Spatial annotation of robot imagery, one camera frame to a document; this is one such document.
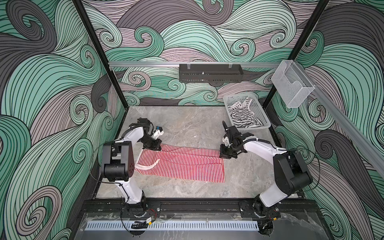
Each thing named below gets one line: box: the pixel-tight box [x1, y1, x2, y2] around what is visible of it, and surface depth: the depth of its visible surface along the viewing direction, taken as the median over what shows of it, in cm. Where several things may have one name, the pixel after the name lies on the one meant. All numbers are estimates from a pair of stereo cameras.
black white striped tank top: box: [227, 97, 264, 128], surface depth 116 cm
